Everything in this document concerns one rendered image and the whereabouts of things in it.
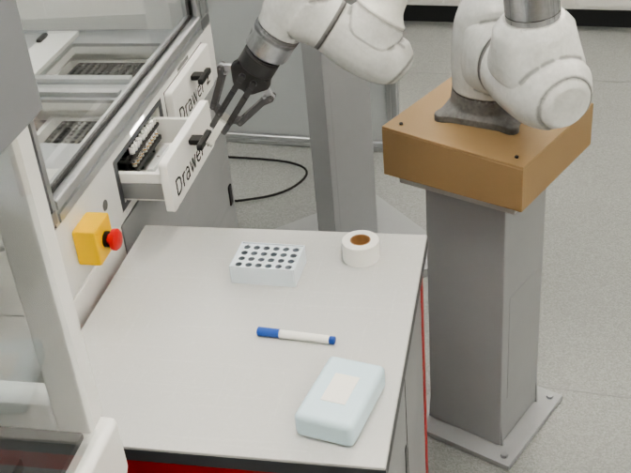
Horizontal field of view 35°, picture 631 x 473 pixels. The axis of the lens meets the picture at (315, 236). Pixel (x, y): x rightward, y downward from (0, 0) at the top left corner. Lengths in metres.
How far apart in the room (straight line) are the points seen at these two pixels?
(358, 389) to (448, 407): 1.06
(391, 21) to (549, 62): 0.29
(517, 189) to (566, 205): 1.53
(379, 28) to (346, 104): 1.18
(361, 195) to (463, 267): 0.95
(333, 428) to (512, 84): 0.74
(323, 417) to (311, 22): 0.73
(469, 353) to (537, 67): 0.84
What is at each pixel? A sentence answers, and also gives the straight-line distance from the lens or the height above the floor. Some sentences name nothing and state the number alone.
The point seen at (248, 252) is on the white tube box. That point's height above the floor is 0.80.
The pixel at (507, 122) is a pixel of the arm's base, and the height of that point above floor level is 0.88.
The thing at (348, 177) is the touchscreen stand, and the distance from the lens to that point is 3.13.
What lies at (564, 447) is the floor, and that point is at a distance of 2.61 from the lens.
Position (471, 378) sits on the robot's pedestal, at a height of 0.20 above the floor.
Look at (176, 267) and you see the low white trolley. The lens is 1.94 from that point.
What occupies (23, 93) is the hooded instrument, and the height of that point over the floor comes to 1.40.
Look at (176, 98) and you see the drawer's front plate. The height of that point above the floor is 0.91.
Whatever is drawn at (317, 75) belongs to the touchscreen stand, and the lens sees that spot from 2.96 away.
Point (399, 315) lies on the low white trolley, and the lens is 1.75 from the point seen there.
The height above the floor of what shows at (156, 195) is 0.85.
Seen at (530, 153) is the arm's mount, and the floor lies 0.86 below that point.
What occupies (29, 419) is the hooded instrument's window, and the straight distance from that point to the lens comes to 1.21.
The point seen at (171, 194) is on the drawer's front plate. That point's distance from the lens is 1.98.
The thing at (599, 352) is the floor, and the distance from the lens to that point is 2.90.
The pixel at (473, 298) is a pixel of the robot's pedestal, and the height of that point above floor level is 0.44.
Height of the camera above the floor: 1.83
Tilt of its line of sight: 33 degrees down
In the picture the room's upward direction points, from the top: 5 degrees counter-clockwise
